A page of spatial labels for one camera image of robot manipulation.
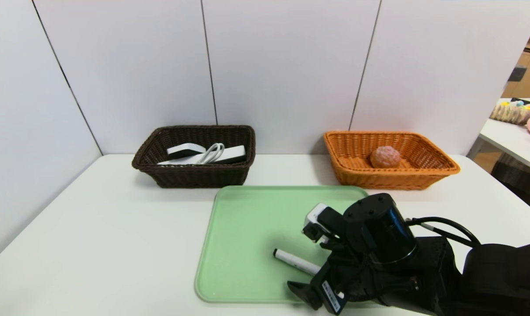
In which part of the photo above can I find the white background table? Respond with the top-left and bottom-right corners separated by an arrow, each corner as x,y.
467,97 -> 530,172

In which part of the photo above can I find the dark brown wicker basket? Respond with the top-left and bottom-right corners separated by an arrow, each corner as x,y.
131,125 -> 256,189

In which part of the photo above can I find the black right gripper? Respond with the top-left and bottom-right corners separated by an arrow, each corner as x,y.
286,260 -> 374,315

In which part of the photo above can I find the light green plastic tray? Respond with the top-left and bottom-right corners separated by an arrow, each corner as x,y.
194,185 -> 381,305

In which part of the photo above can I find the white marker pen black tip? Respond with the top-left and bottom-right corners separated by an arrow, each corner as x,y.
272,248 -> 323,276

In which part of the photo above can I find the orange wicker basket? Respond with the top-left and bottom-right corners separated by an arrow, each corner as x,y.
323,130 -> 461,190

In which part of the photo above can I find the tan plush toy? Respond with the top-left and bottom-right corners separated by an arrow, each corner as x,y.
490,102 -> 530,126

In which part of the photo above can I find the white rounded plastic box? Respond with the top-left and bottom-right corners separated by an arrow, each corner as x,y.
166,143 -> 207,161

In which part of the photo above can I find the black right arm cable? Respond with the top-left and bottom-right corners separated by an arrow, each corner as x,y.
405,216 -> 482,247

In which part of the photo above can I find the white power strip with cable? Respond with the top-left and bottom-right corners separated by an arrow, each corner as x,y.
157,143 -> 247,166

